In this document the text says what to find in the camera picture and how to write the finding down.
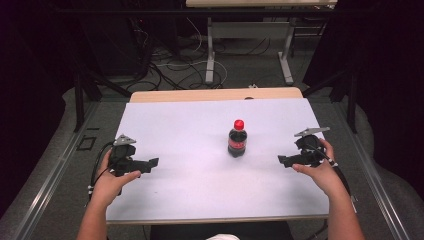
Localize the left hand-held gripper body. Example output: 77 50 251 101
108 133 149 178

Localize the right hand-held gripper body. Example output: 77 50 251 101
293 126 331 168

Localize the small cola bottle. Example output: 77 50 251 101
227 128 248 159

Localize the person's left hand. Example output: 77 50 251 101
89 149 143 208

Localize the person's right hand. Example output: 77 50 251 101
291 138 348 200

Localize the white table mat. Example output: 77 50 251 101
105 97 330 222

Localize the black metal stand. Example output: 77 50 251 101
301 66 360 135
72 66 134 133

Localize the black curtain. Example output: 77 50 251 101
0 0 79 218
302 0 424 201

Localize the white desk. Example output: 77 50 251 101
185 0 338 86

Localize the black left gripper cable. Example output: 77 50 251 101
87 141 116 202

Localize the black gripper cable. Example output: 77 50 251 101
87 141 116 202
309 143 352 197

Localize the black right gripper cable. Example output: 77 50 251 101
309 143 352 197

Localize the metal floor rail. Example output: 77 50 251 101
12 101 102 240
332 99 412 240

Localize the black floor cable tangle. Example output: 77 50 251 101
131 19 209 92

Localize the white floor cable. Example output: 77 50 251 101
155 59 229 88

